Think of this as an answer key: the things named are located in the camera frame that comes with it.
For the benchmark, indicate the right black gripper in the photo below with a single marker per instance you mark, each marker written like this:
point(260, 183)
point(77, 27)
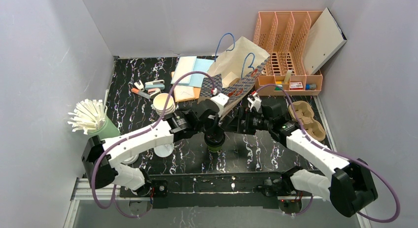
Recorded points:
point(239, 120)

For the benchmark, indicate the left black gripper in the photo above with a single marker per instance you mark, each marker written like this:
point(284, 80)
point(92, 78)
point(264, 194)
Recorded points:
point(211, 122)

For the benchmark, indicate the green cup with black lid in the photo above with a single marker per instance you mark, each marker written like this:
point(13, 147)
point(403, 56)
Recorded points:
point(214, 141)

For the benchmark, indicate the stack of white paper cups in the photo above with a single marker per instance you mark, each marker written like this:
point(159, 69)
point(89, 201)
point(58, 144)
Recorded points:
point(164, 104)

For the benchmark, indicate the blue checkered paper bag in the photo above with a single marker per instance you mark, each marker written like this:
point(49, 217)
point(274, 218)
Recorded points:
point(236, 69)

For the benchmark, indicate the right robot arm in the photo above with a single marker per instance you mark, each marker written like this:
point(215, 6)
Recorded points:
point(347, 185)

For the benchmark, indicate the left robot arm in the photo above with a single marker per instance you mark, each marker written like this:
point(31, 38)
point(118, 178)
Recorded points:
point(102, 158)

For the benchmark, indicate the red white small box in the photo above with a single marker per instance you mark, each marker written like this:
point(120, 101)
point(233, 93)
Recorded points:
point(296, 86)

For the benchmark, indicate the light blue envelope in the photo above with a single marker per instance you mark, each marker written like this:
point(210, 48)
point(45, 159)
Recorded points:
point(188, 64)

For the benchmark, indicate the clear plastic cup lid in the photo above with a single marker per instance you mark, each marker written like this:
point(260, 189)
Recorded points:
point(164, 150)

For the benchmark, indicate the pink white mini stapler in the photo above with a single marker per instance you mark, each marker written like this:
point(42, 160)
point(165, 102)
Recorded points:
point(153, 92)

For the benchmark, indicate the white staple remover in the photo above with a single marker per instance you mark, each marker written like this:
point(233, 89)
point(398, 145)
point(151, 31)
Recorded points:
point(139, 85)

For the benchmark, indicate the peach desk file organizer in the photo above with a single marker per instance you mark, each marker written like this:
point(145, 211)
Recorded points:
point(283, 35)

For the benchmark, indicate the white board binder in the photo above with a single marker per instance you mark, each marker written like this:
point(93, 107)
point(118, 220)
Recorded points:
point(325, 38)

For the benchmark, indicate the green cup of straws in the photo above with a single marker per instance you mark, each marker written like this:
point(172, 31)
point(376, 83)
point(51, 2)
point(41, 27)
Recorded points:
point(90, 117)

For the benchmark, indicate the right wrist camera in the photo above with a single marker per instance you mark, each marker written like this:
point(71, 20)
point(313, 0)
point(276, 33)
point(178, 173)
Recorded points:
point(254, 102)

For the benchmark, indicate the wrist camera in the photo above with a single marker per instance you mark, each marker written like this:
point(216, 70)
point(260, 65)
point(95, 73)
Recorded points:
point(220, 100)
point(254, 102)

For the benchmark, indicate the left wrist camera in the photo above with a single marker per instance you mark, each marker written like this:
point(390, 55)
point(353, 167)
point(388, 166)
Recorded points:
point(220, 100)

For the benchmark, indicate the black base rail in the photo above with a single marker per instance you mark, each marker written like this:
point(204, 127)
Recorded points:
point(212, 187)

